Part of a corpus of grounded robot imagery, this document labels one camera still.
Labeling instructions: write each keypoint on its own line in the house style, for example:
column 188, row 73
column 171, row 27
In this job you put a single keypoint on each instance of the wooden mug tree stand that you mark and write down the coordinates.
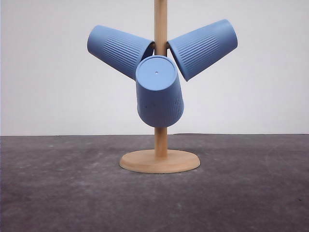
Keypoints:
column 160, row 160

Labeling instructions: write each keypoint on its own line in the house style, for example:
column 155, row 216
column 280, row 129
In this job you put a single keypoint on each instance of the blue ribbed cup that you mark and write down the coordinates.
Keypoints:
column 116, row 49
column 198, row 49
column 159, row 91

